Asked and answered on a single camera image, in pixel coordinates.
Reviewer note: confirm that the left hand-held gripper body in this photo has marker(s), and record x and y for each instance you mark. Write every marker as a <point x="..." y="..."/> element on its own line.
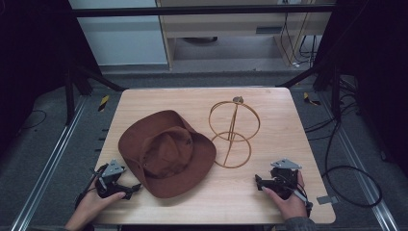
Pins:
<point x="113" y="169"/>

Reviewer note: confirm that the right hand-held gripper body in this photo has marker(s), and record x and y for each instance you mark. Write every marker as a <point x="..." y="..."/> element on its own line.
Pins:
<point x="284" y="179"/>

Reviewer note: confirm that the brown felt cowboy hat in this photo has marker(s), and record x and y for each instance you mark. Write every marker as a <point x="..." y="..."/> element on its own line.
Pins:
<point x="166" y="154"/>

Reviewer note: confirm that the person's right hand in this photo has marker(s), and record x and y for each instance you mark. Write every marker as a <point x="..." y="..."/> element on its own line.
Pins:
<point x="293" y="207"/>

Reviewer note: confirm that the person's left hand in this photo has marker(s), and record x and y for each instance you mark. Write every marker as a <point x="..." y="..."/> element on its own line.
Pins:
<point x="93" y="205"/>

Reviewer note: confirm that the grey tape piece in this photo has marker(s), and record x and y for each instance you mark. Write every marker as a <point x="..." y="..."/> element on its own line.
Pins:
<point x="327" y="200"/>

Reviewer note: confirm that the yellow black tape strip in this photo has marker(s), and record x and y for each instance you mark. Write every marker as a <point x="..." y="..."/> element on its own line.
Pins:
<point x="103" y="103"/>
<point x="310" y="99"/>

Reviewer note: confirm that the black stand leg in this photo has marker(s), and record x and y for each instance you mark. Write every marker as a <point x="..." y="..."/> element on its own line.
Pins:
<point x="93" y="78"/>
<point x="324" y="77"/>

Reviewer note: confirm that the white cabinet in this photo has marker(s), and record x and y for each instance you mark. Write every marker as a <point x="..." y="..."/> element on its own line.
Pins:
<point x="122" y="41"/>

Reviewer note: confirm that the black curtain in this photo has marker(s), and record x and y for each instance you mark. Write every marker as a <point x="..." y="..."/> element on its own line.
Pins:
<point x="375" y="64"/>
<point x="35" y="57"/>

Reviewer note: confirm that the light wooden desk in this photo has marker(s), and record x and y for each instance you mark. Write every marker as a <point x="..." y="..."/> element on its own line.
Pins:
<point x="224" y="25"/>

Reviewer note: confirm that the aluminium floor rail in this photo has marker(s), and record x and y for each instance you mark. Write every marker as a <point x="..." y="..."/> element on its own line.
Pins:
<point x="359" y="166"/>
<point x="48" y="166"/>

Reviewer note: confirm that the black metal frame bar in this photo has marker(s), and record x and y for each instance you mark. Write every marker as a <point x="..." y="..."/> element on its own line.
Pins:
<point x="192" y="11"/>

